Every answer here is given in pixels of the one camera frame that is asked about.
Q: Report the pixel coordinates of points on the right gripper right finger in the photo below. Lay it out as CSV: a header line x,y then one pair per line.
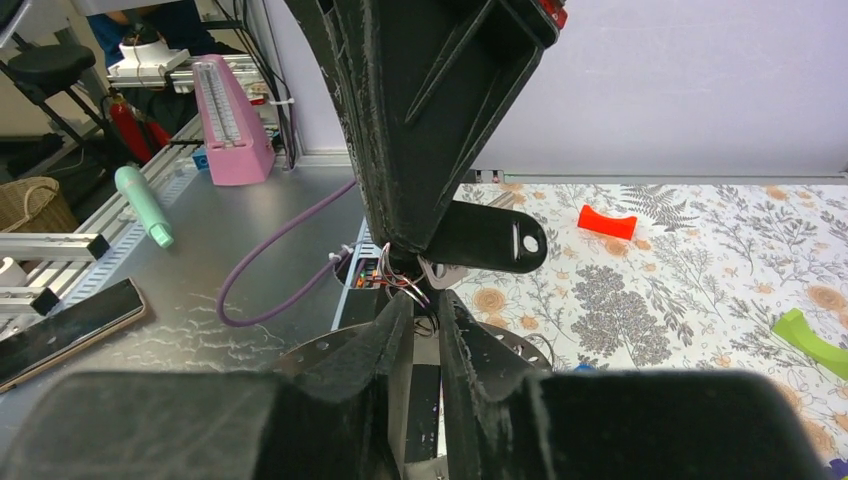
x,y
506,419

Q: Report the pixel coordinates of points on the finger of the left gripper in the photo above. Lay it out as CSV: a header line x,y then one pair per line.
x,y
419,88

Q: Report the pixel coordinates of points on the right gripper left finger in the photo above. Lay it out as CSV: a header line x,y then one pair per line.
x,y
240,425

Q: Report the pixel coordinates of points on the black key tag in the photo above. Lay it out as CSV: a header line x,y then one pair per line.
x,y
488,238

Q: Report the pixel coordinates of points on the large silver keyring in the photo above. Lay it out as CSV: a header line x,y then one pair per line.
x,y
411,331

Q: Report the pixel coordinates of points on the pink metronome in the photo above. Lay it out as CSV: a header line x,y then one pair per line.
x,y
238,149

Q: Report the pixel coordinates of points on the floral table mat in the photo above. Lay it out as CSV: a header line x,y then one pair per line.
x,y
709,271

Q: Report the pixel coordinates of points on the red curved block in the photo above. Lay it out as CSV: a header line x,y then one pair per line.
x,y
617,227

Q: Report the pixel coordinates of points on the mint green marker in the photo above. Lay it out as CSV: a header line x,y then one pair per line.
x,y
134,187

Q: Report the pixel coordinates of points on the red fire extinguisher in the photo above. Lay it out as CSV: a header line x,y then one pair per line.
x,y
143,137

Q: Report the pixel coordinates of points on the green curved block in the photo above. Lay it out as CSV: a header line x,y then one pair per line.
x,y
795,330

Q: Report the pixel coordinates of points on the black smartphone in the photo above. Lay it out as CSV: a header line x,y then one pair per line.
x,y
51,340

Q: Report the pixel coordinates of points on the black stool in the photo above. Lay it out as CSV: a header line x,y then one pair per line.
x,y
42,72

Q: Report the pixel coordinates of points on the wicker basket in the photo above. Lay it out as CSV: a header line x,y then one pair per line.
x,y
35,205

